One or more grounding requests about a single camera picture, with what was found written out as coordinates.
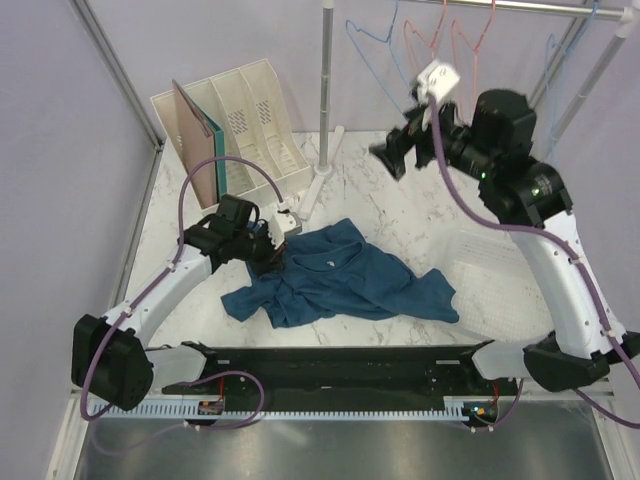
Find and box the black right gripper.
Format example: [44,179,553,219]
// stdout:
[370,92,496,180]

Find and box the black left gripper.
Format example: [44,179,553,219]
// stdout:
[233,221,287,278]

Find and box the blue t shirt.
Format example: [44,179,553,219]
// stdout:
[221,219,459,328]

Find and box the blue wire hanger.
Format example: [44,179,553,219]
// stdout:
[544,1,600,164]
[344,1,410,114]

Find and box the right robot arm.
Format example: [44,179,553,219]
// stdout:
[369,89,639,394]

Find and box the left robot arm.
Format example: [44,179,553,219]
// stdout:
[71,195,301,411]

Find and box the metal clothes rack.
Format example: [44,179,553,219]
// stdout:
[313,0,630,176]

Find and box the white clothes rack foot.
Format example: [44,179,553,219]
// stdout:
[298,125,345,221]

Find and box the teal folder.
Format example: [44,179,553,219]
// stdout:
[199,110,231,199]

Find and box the brown cardboard folder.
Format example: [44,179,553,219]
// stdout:
[172,80,218,209]

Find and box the white plastic file organizer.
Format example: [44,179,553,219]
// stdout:
[151,59,313,206]

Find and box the white plastic laundry basket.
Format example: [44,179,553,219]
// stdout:
[438,230,553,342]

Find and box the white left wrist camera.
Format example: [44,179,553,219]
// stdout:
[267,210,302,249]

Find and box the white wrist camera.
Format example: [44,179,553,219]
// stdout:
[416,60,460,130]
[267,210,302,249]

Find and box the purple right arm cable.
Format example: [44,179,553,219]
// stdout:
[429,97,640,429]

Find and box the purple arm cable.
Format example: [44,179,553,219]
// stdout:
[429,97,640,429]
[79,155,286,422]

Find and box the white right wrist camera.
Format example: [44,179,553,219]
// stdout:
[416,60,460,130]

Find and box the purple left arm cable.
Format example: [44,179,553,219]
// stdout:
[79,155,286,422]

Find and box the pink wire hanger left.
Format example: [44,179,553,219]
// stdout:
[402,1,448,75]

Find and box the pink wire hanger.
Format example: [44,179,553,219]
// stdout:
[449,1,497,120]
[402,1,448,75]

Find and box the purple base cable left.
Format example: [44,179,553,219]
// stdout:
[89,370,271,454]

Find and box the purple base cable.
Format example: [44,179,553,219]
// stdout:
[464,367,526,434]
[89,370,271,454]

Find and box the pink wire hanger right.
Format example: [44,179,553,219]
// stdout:
[449,1,497,120]

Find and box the white slotted cable duct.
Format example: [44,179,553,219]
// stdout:
[103,396,469,422]

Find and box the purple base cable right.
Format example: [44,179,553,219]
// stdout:
[464,367,526,434]

